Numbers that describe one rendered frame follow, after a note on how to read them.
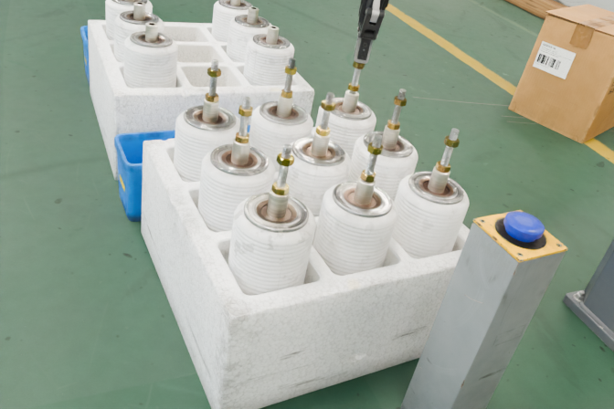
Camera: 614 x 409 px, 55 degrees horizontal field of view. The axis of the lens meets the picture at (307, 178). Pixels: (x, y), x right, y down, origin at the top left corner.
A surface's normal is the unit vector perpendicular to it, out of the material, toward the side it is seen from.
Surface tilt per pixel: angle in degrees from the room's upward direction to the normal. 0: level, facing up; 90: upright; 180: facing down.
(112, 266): 0
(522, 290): 90
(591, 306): 90
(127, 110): 90
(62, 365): 0
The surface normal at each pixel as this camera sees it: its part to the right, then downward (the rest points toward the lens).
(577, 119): -0.73, 0.25
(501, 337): 0.44, 0.54
